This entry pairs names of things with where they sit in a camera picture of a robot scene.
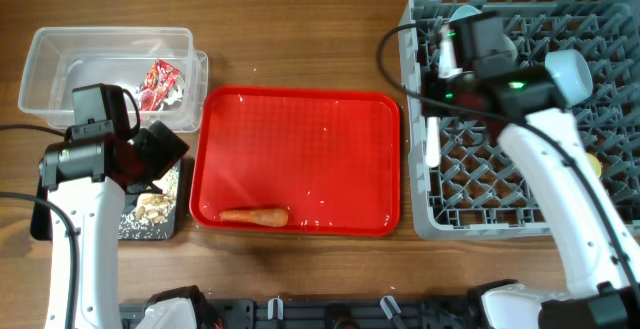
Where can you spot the red serving tray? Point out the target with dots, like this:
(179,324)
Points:
(331,159)

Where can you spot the light blue plate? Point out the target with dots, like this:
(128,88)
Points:
(463,12)

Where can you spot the red snack wrapper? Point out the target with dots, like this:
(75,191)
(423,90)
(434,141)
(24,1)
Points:
(160,78)

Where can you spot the light blue bowl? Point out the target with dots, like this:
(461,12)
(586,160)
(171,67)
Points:
(572,75)

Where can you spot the crumpled white tissue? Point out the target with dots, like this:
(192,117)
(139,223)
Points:
(172,100)

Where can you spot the black mounting rail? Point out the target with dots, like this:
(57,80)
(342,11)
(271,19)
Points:
(389,312)

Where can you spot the black waste tray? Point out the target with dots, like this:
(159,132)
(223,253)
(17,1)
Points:
(165,229)

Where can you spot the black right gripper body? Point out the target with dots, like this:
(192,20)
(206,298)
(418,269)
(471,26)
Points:
(445,97)

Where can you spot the grey dishwasher rack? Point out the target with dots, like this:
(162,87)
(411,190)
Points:
(476,192)

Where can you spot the clear plastic bin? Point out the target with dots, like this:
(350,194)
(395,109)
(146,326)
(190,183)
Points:
(61,59)

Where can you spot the white plastic spoon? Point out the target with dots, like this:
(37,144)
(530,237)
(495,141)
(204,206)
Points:
(433,145)

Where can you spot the rice and peanut shells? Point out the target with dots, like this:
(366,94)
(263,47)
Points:
(152,204)

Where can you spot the yellow plastic cup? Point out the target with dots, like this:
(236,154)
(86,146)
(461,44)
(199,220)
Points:
(595,164)

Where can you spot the orange carrot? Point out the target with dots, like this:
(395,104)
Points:
(272,217)

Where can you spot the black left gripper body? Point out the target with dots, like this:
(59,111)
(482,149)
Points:
(163,145)

